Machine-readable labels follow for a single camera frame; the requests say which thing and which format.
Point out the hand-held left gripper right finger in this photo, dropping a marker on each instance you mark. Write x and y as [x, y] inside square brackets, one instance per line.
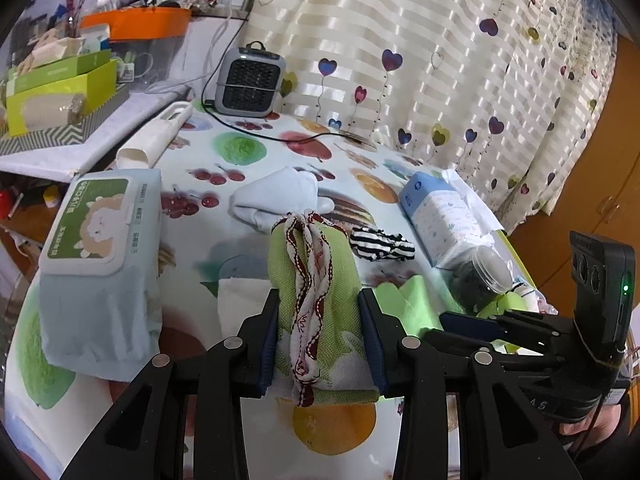
[372, 345]

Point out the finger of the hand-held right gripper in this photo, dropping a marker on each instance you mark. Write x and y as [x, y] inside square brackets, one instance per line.
[470, 325]
[530, 319]

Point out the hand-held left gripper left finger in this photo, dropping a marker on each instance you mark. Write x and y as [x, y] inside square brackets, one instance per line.
[267, 345]

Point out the green towel red trim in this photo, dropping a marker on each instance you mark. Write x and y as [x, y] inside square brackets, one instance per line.
[310, 310]

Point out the green cloth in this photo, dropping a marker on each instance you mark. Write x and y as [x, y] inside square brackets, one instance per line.
[405, 300]

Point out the black white striped sock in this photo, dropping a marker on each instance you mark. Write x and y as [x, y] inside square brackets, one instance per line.
[380, 247]

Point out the light green jar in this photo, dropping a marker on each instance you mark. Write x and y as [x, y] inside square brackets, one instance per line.
[507, 302]

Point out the clear plastic jar dark contents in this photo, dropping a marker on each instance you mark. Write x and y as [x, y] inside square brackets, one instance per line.
[480, 275]

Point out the blue white tissue pack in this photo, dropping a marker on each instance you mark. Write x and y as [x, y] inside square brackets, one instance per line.
[440, 215]

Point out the wooden wardrobe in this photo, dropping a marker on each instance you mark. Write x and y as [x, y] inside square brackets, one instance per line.
[595, 170]

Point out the wet wipes pack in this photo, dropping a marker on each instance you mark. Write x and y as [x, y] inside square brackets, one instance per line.
[100, 260]

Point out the fruit print tablecloth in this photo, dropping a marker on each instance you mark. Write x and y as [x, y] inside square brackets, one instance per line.
[225, 155]

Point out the white plastic tube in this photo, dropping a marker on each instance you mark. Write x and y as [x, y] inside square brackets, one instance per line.
[155, 137]

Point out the grey space heater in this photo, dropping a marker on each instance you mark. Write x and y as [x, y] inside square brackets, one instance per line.
[250, 80]

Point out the heart print striped curtain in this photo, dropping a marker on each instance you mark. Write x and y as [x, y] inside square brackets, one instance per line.
[450, 60]

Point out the zigzag patterned box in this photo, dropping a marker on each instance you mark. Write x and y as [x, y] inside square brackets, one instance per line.
[65, 132]

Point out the green cardboard box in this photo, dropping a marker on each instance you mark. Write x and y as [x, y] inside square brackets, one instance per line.
[95, 92]
[60, 67]

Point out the clear storage container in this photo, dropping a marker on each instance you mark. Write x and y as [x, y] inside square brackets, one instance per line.
[150, 62]

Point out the orange box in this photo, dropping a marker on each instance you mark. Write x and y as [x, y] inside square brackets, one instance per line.
[135, 22]

